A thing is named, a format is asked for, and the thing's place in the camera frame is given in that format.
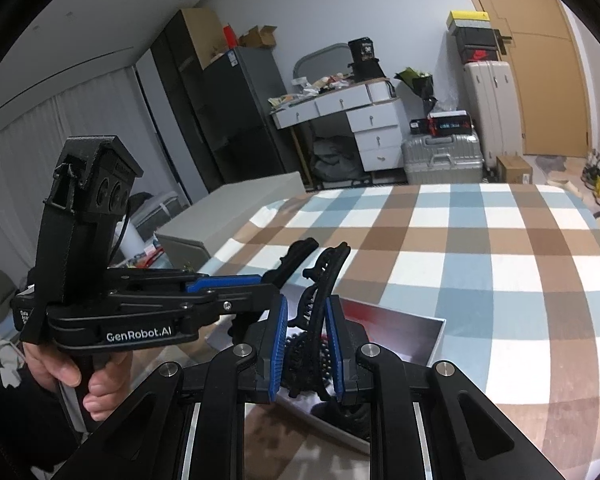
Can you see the plaid blanket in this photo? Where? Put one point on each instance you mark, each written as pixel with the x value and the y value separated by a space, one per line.
pixel 480 270

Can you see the black box on desk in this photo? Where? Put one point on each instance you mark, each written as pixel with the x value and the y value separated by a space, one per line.
pixel 365 57

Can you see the dark wardrobe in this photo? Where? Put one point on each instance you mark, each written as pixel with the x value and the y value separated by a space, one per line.
pixel 180 110

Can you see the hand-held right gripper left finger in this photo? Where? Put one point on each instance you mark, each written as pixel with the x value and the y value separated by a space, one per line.
pixel 277 345

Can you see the white storage crate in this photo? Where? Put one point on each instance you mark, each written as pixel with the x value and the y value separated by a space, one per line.
pixel 150 210

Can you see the grey fridge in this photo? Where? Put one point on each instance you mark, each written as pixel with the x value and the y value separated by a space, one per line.
pixel 245 110

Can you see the grey arched mirror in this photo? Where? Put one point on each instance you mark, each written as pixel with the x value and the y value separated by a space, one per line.
pixel 320 60

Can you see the large black hair claw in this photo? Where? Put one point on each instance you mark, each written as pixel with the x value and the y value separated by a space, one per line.
pixel 300 252

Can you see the small black box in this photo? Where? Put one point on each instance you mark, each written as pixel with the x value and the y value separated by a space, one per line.
pixel 417 126

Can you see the open cardboard box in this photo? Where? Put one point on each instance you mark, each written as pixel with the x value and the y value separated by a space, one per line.
pixel 257 37

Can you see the silver cardboard box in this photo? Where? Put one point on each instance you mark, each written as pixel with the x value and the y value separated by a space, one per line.
pixel 405 335

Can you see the tall cardboard box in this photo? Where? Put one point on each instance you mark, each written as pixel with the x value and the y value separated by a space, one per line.
pixel 205 35

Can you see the pile of desk clutter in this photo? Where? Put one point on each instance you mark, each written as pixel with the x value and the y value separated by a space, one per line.
pixel 310 90

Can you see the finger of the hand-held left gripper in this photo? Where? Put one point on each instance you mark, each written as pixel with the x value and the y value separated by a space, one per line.
pixel 225 282
pixel 240 302

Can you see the red black flat box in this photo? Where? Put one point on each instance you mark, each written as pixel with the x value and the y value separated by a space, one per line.
pixel 450 124

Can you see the short grey board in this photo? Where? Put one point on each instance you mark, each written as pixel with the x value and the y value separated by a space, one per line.
pixel 230 215

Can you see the wooden door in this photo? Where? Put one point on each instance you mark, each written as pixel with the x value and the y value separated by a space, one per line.
pixel 545 60

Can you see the small cardboard box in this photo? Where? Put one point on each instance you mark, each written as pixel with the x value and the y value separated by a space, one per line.
pixel 512 170

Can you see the white drawer desk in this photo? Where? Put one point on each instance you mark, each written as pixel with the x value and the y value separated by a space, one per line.
pixel 375 125

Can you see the stacked black shoe boxes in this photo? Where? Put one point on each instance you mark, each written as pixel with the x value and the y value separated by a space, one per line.
pixel 475 45

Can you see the person's left hand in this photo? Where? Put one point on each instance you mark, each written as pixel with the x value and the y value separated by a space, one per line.
pixel 110 385

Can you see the beige suitcase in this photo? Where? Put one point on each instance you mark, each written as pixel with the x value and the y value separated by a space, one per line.
pixel 490 110

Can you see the silver suitcase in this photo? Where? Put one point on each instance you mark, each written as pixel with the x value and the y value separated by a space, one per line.
pixel 440 160

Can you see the yellow shoe box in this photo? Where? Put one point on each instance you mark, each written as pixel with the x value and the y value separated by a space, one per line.
pixel 467 19

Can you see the person's left forearm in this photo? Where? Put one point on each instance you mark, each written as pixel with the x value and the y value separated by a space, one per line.
pixel 10 425

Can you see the black wrapped bouquet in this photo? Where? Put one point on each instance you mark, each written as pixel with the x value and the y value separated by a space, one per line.
pixel 420 85

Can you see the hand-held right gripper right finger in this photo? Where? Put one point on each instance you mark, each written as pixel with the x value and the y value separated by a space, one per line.
pixel 336 345

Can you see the grey bag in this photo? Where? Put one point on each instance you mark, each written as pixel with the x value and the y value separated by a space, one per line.
pixel 335 160

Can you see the white curtain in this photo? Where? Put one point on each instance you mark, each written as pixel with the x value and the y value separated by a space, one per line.
pixel 55 125

